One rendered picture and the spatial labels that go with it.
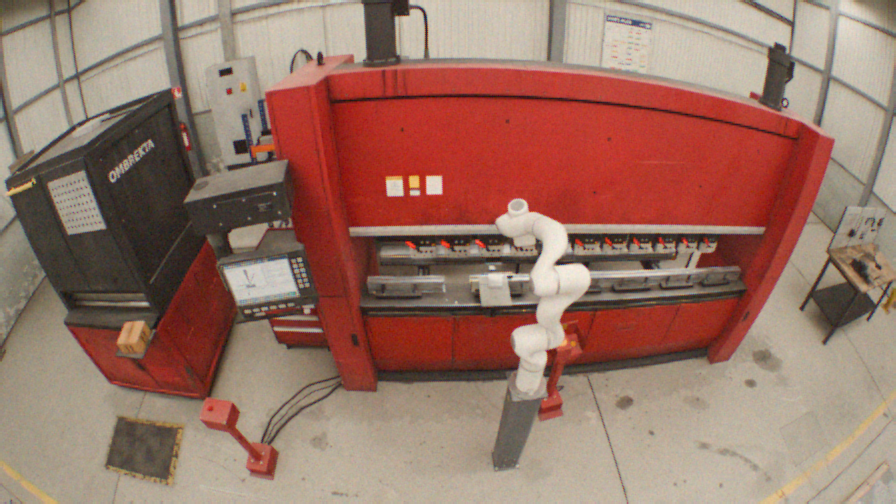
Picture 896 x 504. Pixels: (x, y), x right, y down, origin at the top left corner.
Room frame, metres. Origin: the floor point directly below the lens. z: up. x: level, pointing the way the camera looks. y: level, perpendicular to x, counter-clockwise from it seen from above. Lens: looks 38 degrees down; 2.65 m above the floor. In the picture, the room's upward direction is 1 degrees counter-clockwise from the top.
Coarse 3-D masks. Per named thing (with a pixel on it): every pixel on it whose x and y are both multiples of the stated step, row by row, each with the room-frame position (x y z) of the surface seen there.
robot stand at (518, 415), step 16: (512, 400) 0.98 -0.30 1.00; (528, 400) 0.98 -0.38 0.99; (512, 416) 0.99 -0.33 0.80; (528, 416) 0.99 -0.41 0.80; (512, 432) 0.99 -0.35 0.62; (528, 432) 1.00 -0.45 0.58; (496, 448) 1.07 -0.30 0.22; (512, 448) 0.99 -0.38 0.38; (496, 464) 1.01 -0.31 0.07; (512, 464) 0.99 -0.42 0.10
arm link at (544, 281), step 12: (540, 228) 1.15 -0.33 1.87; (552, 228) 1.10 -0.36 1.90; (564, 228) 1.12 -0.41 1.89; (540, 240) 1.16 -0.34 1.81; (552, 240) 1.07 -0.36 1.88; (564, 240) 1.06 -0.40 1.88; (552, 252) 1.03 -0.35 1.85; (540, 264) 1.02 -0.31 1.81; (552, 264) 1.01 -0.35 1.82; (540, 276) 0.97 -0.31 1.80; (552, 276) 0.98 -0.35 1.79; (540, 288) 0.95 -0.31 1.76; (552, 288) 0.95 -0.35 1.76
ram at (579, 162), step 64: (384, 128) 1.87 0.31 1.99; (448, 128) 1.87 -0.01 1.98; (512, 128) 1.87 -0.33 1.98; (576, 128) 1.88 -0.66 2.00; (640, 128) 1.88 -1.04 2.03; (704, 128) 1.88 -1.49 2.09; (384, 192) 1.87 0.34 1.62; (448, 192) 1.87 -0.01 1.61; (512, 192) 1.87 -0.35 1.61; (576, 192) 1.88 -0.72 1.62; (640, 192) 1.88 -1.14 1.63; (704, 192) 1.89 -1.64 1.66; (768, 192) 1.89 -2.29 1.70
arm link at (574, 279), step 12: (576, 264) 1.04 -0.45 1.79; (564, 276) 0.98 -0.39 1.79; (576, 276) 0.98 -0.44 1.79; (588, 276) 0.99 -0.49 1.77; (564, 288) 0.96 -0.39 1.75; (576, 288) 0.97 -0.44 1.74; (540, 300) 1.05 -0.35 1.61; (552, 300) 1.01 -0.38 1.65; (564, 300) 0.99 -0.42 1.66; (540, 312) 1.01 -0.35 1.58; (552, 312) 0.98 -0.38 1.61; (540, 324) 1.02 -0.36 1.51; (552, 324) 0.99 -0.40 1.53; (552, 336) 1.03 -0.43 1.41; (552, 348) 1.03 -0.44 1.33
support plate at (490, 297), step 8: (480, 280) 1.85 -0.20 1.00; (488, 280) 1.85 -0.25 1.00; (504, 280) 1.85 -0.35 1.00; (480, 288) 1.78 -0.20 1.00; (488, 288) 1.78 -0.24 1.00; (504, 288) 1.78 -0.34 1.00; (480, 296) 1.71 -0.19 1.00; (488, 296) 1.71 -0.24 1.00; (496, 296) 1.71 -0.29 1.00; (504, 296) 1.71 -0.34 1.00; (488, 304) 1.64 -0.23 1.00; (496, 304) 1.64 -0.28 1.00; (504, 304) 1.64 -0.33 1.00
